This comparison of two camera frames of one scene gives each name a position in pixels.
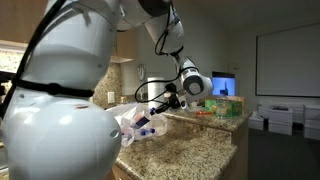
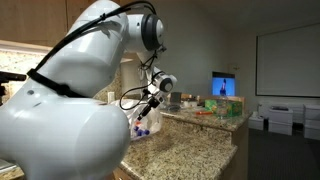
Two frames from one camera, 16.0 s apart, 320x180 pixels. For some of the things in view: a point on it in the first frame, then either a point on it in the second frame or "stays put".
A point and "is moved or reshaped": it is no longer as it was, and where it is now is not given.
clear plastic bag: (137, 122) is moved or reshaped
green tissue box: (223, 108) stays put
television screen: (223, 84) stays put
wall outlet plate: (110, 97) stays put
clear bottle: (140, 120) to (141, 131)
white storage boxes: (281, 120) stays put
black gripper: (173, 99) to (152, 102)
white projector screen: (287, 62) stays put
